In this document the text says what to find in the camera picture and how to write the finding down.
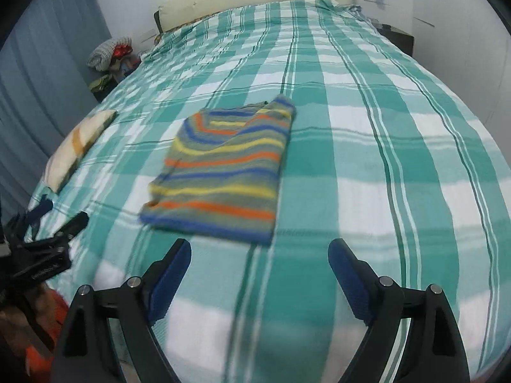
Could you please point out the cream striped pillow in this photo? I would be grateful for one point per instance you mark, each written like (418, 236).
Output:
(76, 143)

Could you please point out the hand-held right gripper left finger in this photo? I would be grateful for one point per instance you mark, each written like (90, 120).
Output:
(169, 279)

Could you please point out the dark nightstand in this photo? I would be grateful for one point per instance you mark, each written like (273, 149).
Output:
(397, 36)

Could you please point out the white wardrobe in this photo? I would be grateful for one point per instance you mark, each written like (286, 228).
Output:
(459, 28)

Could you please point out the pile of clothes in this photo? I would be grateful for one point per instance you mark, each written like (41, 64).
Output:
(107, 52)

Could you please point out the green plaid bed blanket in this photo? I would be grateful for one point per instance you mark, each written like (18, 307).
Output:
(359, 167)

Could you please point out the striped knitted sweater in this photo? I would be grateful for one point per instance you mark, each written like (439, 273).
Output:
(223, 167)

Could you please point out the blue curtain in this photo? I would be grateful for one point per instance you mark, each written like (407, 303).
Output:
(40, 68)

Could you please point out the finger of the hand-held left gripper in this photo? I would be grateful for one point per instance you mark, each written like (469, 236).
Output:
(40, 209)
(72, 225)

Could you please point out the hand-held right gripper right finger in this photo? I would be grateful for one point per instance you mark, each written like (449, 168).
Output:
(351, 283)

